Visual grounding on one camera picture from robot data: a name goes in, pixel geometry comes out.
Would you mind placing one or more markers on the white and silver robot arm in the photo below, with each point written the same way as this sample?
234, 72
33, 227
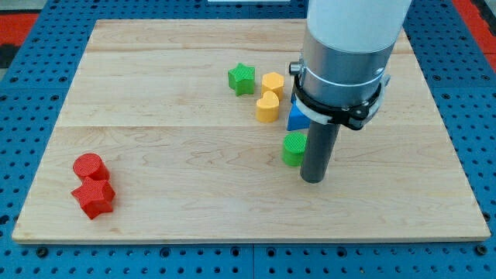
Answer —
347, 46

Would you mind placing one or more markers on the yellow heart block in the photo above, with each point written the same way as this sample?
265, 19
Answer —
267, 107

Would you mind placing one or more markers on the green cylinder block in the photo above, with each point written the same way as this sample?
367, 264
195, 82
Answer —
293, 149

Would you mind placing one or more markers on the blue triangle block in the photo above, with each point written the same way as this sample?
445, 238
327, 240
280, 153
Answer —
297, 120

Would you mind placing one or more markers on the green star block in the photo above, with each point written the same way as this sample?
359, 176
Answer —
241, 79

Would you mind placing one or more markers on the yellow hexagon block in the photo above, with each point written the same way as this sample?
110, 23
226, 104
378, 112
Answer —
274, 82

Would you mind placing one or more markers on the light wooden board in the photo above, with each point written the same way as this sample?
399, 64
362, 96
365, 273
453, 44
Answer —
189, 163

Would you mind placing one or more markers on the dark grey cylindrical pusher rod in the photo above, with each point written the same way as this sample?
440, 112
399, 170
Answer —
318, 150

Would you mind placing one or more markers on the red cylinder block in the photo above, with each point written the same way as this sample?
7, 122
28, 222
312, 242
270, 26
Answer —
90, 165

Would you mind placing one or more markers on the red star block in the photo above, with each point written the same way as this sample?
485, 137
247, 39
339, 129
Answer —
94, 197

